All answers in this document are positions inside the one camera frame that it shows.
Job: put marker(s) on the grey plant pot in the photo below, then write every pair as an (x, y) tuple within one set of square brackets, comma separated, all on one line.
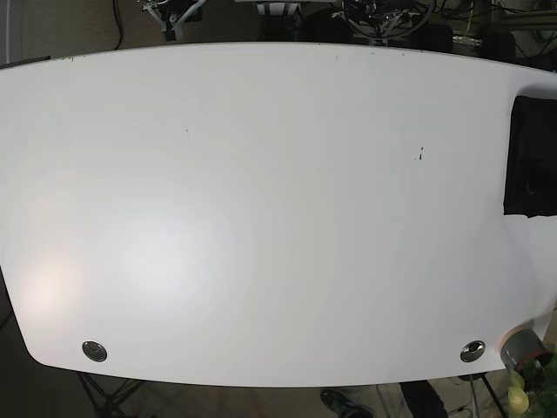
[(521, 345)]

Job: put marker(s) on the plain black T-shirt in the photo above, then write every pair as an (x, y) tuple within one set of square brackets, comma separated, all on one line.
[(530, 187)]

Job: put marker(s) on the green potted plant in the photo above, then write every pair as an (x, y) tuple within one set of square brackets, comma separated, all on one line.
[(532, 392)]

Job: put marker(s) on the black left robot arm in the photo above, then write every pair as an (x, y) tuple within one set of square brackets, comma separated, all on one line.
[(385, 20)]

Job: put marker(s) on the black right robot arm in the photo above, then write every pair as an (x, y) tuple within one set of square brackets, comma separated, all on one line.
[(172, 15)]

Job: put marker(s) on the right metal table grommet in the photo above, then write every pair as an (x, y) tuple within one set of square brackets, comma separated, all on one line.
[(472, 351)]

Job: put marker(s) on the left metal table grommet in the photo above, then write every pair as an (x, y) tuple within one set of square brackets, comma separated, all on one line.
[(94, 351)]

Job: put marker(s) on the person's dark shoes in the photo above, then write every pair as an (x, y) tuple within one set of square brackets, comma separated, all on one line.
[(342, 406)]

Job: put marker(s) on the metal table grommet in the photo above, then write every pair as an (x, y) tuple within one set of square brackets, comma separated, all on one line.
[(472, 351), (94, 351)]

